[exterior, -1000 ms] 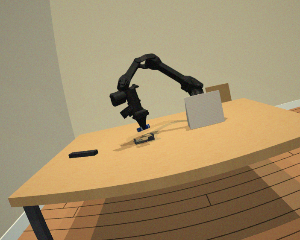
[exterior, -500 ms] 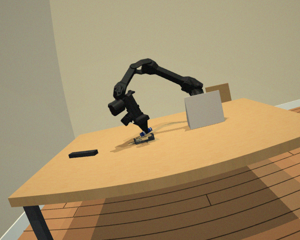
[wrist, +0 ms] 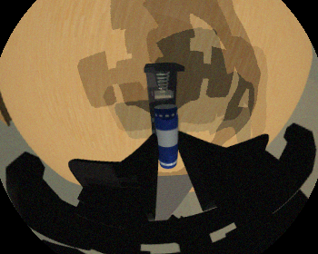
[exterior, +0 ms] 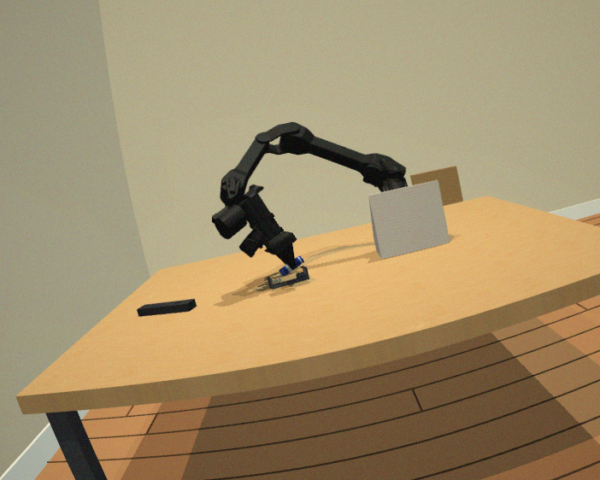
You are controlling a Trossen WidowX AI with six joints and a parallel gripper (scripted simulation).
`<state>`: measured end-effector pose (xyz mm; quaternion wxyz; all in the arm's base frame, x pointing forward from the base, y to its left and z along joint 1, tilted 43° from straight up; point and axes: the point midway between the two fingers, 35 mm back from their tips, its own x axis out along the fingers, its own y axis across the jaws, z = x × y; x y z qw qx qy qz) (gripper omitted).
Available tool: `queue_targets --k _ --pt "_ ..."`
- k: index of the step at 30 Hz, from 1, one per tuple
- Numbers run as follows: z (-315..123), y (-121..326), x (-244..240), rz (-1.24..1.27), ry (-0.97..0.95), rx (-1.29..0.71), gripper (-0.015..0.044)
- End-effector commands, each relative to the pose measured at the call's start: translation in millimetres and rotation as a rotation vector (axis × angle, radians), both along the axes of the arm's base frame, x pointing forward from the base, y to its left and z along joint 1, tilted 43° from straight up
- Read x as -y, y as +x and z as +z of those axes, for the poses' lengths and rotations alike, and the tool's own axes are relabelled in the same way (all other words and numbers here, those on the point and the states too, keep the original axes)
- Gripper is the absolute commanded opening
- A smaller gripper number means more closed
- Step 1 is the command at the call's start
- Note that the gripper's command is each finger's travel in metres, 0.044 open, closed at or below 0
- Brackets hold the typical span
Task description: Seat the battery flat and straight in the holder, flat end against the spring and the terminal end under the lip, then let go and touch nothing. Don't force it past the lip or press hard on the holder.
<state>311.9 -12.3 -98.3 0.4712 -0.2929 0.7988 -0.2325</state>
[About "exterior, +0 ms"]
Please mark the blue and grey battery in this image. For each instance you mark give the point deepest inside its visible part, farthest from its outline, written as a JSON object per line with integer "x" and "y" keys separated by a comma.
{"x": 286, "y": 270}

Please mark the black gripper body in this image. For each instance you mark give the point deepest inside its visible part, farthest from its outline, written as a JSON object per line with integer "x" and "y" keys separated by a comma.
{"x": 278, "y": 239}

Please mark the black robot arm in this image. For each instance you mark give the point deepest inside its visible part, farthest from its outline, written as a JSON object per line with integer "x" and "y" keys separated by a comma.
{"x": 377, "y": 169}

